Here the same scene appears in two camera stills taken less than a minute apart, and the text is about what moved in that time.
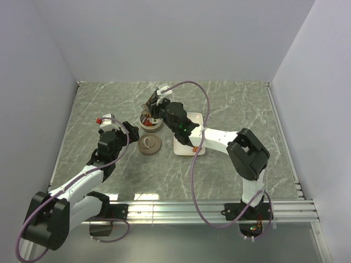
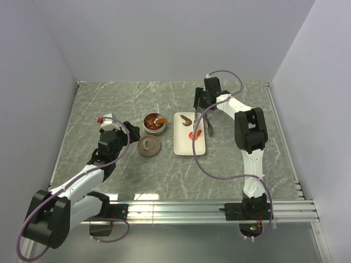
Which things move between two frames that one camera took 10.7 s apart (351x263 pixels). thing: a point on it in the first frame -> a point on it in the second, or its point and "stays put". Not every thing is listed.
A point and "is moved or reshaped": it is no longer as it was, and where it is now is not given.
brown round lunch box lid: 149,144 stays put
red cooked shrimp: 147,123 is moved or reshaped
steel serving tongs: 145,107 -> 209,126
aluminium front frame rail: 285,211 stays put
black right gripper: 159,105 -> 199,93
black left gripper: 132,131 stays put
